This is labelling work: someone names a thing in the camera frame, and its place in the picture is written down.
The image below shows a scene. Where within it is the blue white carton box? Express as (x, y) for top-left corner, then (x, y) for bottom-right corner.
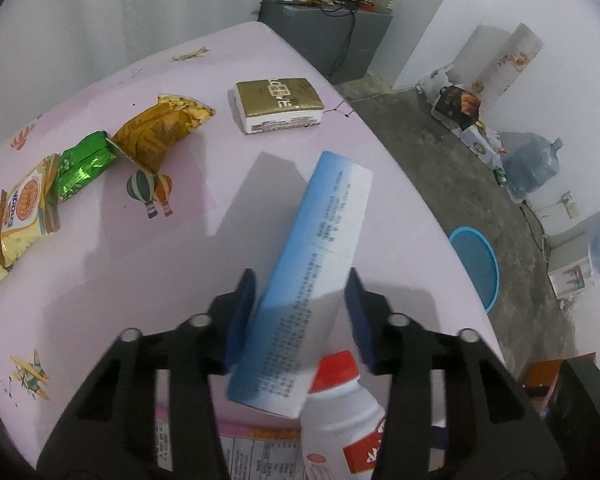
(226, 150), (375, 419)

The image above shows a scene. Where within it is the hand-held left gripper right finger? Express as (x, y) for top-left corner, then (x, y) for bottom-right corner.
(344, 267), (566, 480)

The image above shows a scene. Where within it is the black cable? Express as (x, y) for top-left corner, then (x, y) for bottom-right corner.
(327, 2), (358, 83)

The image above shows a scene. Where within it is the blue plastic basket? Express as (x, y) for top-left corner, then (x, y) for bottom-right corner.
(448, 226), (500, 315)

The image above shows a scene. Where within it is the white water dispenser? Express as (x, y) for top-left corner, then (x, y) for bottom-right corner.
(546, 225), (598, 301)

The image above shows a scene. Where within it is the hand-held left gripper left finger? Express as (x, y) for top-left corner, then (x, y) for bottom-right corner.
(37, 267), (258, 480)

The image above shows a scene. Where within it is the grey cabinet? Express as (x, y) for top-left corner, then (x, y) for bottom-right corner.
(257, 0), (394, 85)

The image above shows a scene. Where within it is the pink printed packet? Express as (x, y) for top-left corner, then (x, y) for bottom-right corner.
(152, 402), (306, 480)

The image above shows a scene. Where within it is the orange snack wrapper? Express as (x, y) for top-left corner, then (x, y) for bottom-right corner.
(111, 93), (216, 175)

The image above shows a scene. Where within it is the rolled floral paper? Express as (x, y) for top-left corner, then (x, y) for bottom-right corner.
(480, 22), (544, 106)

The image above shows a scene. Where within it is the green foil wrapper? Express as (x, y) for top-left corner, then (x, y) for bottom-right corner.
(54, 130), (118, 205)

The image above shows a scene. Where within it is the white plastic bag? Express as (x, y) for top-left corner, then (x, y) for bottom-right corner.
(415, 66), (455, 101)

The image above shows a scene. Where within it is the white floral box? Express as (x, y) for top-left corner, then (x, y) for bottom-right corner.
(460, 122), (506, 168)

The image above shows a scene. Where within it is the white curtain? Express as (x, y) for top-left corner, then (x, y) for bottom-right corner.
(0, 0), (281, 126)

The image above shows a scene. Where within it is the white bottle red cap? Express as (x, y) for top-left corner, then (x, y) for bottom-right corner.
(300, 351), (388, 480)

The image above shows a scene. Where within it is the brown pastry bag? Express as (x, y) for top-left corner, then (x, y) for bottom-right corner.
(431, 85), (482, 130)

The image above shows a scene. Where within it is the gold tissue pack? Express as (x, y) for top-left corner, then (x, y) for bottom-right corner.
(228, 76), (326, 135)

